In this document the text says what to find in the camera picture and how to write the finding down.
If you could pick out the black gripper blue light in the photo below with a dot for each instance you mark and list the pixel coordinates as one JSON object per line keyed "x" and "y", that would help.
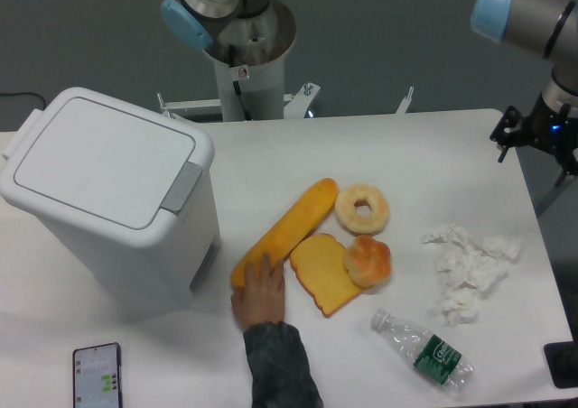
{"x": 554, "y": 130}

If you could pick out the long orange baguette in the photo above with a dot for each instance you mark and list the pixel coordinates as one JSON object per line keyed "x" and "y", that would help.
{"x": 300, "y": 220}

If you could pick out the white plastic trash can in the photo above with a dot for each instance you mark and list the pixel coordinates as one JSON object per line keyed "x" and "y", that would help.
{"x": 127, "y": 190}

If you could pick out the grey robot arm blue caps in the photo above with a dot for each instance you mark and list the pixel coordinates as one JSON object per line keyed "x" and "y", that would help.
{"x": 547, "y": 28}

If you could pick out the dark sleeved forearm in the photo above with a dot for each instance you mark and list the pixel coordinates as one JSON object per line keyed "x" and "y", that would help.
{"x": 280, "y": 369}

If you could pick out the person's bare hand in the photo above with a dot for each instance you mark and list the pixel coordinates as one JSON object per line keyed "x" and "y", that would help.
{"x": 262, "y": 299}

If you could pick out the crumpled white tissue paper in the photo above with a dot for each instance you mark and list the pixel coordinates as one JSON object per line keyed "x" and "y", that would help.
{"x": 469, "y": 267}

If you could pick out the round knotted bread roll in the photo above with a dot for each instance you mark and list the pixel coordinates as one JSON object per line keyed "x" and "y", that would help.
{"x": 368, "y": 261}

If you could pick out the black device table edge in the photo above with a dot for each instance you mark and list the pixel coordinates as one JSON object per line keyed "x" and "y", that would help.
{"x": 561, "y": 358}

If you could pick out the clear plastic water bottle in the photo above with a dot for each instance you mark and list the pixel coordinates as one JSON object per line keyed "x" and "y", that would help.
{"x": 428, "y": 354}

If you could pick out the orange toast slice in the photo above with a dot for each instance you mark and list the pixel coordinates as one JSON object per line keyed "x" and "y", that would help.
{"x": 318, "y": 264}

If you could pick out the black smartphone lit screen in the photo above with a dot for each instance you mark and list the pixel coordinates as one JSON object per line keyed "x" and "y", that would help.
{"x": 97, "y": 376}

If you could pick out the glazed ring donut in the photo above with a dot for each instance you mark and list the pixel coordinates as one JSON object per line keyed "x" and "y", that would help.
{"x": 362, "y": 209}

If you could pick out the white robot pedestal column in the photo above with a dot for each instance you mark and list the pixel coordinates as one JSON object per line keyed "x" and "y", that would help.
{"x": 248, "y": 59}

